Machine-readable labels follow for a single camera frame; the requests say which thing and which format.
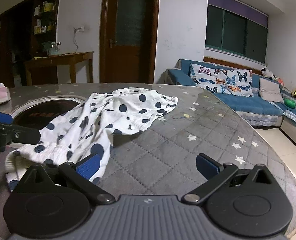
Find brown wooden door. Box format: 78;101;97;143
100;0;161;83

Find green framed window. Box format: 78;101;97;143
205;4;268;64

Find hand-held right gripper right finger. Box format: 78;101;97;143
182;153;286;204

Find dark wooden shelf cabinet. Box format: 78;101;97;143
0;0;62;88

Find white polka dot pants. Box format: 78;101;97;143
4;87;179;192

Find round black induction cooker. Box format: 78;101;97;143
12;95;86;130

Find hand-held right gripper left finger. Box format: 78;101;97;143
12;152;116;204

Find grey cushion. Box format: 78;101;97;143
258;77;284;103

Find butterfly print pillow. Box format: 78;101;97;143
189;63;254;97

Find purple roller blind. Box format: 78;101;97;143
207;0;269;27

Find glass jar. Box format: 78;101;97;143
47;42;61;56

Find wooden side table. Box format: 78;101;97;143
24;51;94;85

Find black and white plush toy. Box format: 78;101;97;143
261;67;276;79

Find blue corner sofa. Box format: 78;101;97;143
167;59;296;154

